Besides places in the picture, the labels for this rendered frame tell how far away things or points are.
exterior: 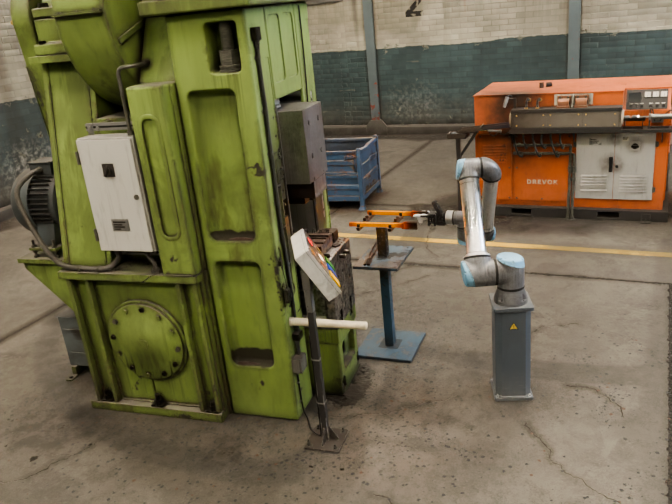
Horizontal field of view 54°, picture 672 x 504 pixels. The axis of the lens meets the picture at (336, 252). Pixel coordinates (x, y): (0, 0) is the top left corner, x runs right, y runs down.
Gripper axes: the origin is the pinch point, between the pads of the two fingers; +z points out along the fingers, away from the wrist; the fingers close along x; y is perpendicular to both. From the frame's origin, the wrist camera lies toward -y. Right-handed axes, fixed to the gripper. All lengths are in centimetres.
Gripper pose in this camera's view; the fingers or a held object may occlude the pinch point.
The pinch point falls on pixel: (416, 213)
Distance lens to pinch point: 436.7
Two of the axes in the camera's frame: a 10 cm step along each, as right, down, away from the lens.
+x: 3.8, -3.6, 8.5
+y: 1.0, 9.3, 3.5
